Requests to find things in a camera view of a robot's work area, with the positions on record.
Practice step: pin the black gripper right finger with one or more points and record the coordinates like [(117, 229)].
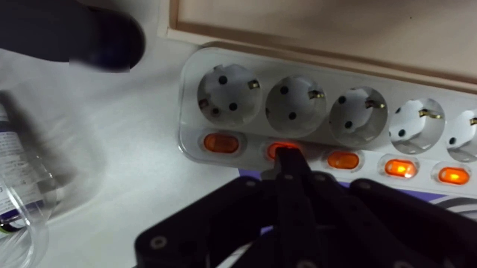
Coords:
[(378, 228)]

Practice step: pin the white power strip orange switches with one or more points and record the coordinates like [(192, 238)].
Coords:
[(259, 135)]

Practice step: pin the white labelled bottle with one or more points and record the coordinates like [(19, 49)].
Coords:
[(20, 168)]

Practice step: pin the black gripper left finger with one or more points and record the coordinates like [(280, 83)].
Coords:
[(233, 223)]

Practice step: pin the black stapler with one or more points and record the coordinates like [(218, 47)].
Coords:
[(60, 30)]

